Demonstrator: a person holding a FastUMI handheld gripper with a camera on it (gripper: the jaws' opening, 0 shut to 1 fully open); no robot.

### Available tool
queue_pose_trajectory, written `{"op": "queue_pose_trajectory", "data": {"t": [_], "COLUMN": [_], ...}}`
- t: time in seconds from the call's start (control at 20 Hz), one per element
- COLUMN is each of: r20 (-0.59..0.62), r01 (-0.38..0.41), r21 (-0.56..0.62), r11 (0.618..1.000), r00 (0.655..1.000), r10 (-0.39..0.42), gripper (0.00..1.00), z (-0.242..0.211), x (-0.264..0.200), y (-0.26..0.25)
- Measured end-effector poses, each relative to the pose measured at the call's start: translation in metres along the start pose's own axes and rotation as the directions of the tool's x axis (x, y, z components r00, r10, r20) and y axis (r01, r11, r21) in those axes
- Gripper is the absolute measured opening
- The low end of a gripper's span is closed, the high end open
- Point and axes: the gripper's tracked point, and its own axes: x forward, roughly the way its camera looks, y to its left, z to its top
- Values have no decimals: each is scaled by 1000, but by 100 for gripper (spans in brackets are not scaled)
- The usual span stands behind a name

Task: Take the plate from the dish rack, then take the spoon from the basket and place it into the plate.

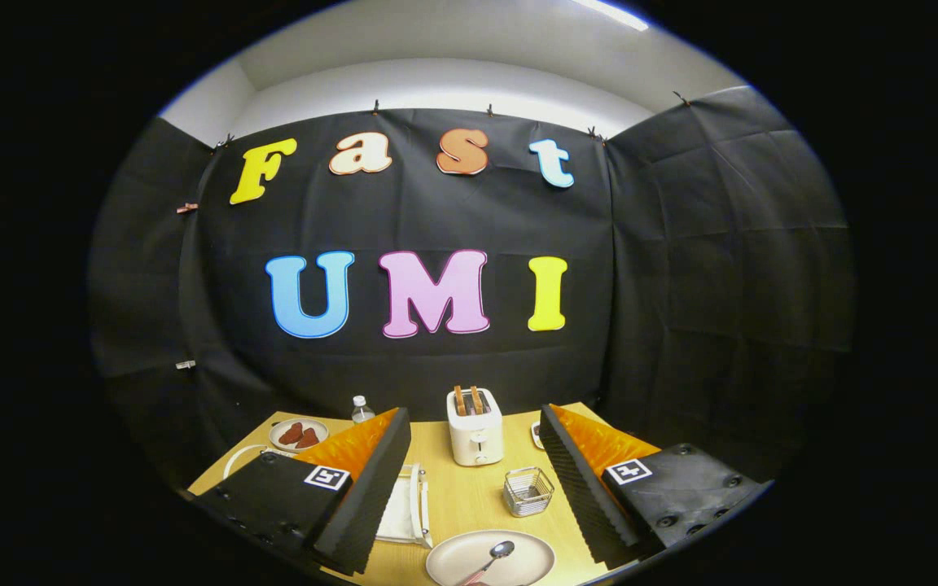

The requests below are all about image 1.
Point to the toasted bread slice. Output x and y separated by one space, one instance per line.
476 400
458 400

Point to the white toaster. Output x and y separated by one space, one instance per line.
475 443

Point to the small beige saucer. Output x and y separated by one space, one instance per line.
318 426

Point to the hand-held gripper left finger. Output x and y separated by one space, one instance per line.
367 496

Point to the white divided snack dish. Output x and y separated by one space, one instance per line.
536 435

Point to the beige round plate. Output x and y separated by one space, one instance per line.
530 561

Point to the black backdrop cloth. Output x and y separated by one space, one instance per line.
436 212

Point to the green label drink bottle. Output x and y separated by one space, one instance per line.
362 413

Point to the red-brown meat piece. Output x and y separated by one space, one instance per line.
308 439
291 433

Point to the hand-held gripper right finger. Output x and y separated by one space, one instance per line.
583 496

